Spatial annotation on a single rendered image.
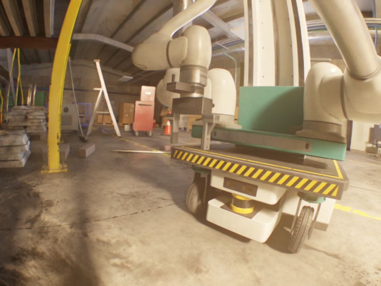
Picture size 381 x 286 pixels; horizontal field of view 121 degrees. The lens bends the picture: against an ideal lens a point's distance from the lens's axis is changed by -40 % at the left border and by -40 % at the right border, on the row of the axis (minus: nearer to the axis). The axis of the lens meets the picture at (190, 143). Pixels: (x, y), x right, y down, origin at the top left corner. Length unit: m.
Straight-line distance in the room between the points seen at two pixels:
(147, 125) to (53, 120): 3.20
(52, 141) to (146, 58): 1.14
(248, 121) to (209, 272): 0.65
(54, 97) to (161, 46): 1.13
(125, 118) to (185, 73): 10.57
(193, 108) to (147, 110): 3.95
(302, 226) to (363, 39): 0.54
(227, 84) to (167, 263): 0.73
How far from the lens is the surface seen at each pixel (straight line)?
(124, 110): 11.06
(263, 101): 0.86
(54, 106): 1.56
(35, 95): 15.96
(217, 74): 0.82
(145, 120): 4.45
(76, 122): 4.97
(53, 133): 1.57
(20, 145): 1.83
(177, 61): 0.58
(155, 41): 0.64
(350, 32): 0.45
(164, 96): 0.88
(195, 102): 0.53
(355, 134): 7.75
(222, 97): 0.79
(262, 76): 0.98
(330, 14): 0.43
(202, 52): 0.57
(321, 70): 0.68
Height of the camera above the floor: 0.43
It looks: 7 degrees down
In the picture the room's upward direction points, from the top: 4 degrees clockwise
